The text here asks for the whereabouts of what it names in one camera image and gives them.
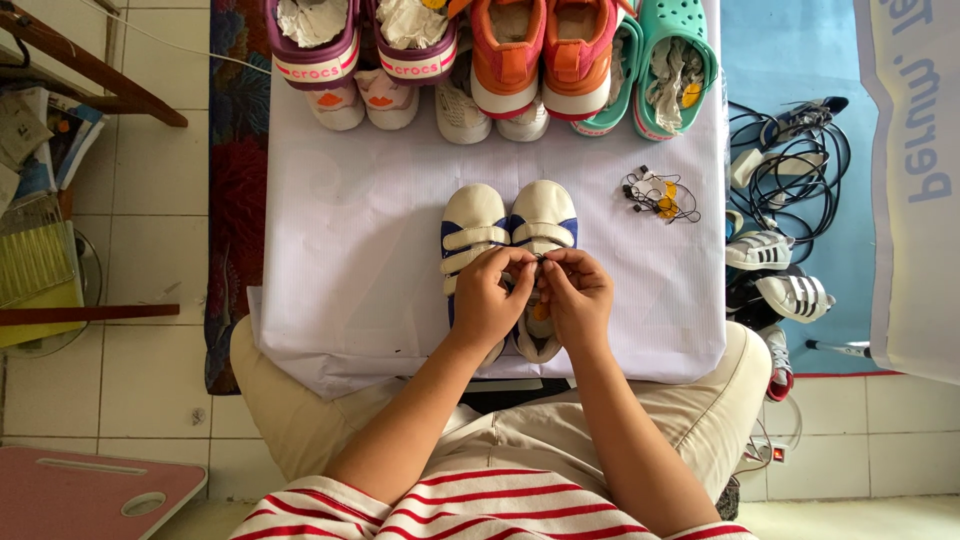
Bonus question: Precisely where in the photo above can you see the white shoe with orange print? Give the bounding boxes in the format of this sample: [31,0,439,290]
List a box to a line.
[303,78,366,132]
[354,69,420,132]

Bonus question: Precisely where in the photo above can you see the dark floral rug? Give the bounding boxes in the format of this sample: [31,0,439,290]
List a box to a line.
[203,0,273,396]

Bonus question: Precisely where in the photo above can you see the white mesh sneaker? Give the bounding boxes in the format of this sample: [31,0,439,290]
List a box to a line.
[435,69,493,145]
[495,96,551,143]

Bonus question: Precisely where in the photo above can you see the white table cover sheet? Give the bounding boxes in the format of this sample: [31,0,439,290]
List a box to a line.
[247,0,729,399]

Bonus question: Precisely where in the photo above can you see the metal stand leg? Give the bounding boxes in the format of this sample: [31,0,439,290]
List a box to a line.
[805,339,873,360]

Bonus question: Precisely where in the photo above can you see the white crumpled paper stuffing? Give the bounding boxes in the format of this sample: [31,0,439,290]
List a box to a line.
[276,0,350,50]
[375,0,450,51]

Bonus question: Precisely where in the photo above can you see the brown wooden furniture frame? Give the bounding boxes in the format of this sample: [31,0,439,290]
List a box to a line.
[0,0,189,129]

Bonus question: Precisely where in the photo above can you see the bundle of yellow string tags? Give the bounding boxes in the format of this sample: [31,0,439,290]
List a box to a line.
[621,165,703,225]

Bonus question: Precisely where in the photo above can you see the beige shorts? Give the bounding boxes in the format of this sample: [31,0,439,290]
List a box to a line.
[228,315,774,505]

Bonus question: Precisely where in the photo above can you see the red white striped shirt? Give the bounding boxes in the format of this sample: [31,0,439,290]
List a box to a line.
[228,468,760,540]

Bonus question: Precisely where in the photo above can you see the person's right hand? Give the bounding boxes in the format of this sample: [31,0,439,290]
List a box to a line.
[537,248,615,358]

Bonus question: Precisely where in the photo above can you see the purple clog with pink stripe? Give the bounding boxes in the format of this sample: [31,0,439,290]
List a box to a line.
[264,0,363,92]
[372,0,460,87]

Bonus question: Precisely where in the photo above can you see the tangle of black cables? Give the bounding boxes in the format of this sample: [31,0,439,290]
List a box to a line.
[726,99,853,244]

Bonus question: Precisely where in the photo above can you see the wire fan with yellow sheet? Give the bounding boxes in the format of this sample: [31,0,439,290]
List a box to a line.
[0,193,104,360]

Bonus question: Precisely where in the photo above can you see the white power strip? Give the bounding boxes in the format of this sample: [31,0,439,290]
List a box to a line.
[748,438,789,465]

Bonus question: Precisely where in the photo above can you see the orange pink sneaker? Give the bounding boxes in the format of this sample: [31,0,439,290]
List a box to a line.
[540,0,621,122]
[469,0,548,120]

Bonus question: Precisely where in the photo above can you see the black shoe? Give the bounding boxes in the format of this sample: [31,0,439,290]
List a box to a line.
[724,264,808,332]

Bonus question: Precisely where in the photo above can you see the pink folding lap table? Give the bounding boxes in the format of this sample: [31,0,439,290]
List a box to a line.
[0,446,210,540]

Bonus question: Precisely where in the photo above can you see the brown wooden bar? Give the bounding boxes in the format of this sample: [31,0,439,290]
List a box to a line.
[0,303,181,328]

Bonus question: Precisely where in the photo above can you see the yellow tag with black string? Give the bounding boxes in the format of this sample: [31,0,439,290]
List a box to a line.
[531,253,552,324]

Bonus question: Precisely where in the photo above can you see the white sneaker with black stripes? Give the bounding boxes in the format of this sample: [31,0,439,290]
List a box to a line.
[755,273,837,324]
[724,228,795,272]

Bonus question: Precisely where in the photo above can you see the blue floor mat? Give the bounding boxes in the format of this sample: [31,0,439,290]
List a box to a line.
[719,0,903,377]

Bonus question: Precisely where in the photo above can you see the thin white cable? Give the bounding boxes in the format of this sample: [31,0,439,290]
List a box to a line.
[81,0,273,77]

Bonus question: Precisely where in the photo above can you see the white power adapter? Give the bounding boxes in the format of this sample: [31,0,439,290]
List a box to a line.
[729,147,768,190]

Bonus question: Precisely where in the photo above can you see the blue white sneaker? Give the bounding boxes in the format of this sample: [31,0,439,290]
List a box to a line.
[759,95,851,149]

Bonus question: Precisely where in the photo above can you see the grey crumpled paper stuffing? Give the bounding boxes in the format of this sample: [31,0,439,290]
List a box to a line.
[645,36,706,135]

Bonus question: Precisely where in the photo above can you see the white red sneaker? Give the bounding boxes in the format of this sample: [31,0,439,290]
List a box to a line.
[756,324,795,403]

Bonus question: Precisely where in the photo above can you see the white blue strap shoe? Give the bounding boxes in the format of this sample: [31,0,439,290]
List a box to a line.
[509,179,579,366]
[439,183,513,369]

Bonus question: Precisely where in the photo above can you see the teal clog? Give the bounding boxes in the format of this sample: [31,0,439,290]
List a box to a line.
[631,0,720,142]
[570,15,645,138]

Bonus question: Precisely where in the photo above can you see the person's left hand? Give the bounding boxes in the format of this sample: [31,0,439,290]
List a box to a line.
[451,246,540,354]

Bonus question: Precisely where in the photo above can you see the white printed banner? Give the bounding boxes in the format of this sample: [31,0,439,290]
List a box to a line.
[852,0,960,388]

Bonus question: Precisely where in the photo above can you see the heap of papers and magazines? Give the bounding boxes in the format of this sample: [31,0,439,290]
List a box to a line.
[0,85,108,220]

